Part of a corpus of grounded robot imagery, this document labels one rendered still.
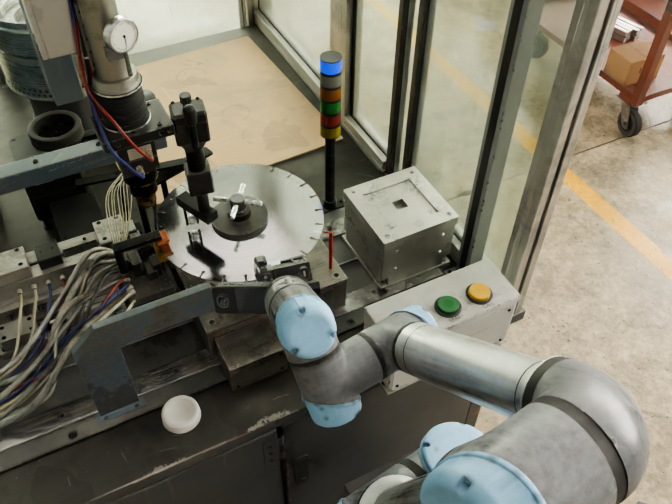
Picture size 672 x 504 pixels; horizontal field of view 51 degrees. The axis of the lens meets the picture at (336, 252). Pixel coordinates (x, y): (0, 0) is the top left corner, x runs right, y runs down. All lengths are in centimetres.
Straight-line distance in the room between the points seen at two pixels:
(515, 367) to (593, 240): 206
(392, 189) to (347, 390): 66
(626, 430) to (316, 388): 43
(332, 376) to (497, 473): 38
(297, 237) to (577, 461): 82
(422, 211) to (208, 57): 101
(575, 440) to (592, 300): 199
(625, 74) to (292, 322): 259
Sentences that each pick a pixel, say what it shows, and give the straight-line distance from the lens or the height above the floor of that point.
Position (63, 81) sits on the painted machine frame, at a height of 126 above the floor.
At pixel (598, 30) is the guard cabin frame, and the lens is 110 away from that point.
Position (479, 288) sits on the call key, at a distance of 135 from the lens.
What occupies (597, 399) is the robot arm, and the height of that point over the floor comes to 136.
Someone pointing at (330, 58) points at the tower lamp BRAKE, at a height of 116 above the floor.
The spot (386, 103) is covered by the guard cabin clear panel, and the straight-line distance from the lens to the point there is 171.
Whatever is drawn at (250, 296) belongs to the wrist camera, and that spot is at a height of 108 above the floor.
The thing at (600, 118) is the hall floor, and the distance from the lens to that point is 348.
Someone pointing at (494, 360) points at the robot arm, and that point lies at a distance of 83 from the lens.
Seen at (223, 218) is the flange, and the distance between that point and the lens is 138.
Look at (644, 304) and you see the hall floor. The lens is 270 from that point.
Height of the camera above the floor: 192
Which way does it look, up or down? 47 degrees down
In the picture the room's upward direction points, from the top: 1 degrees clockwise
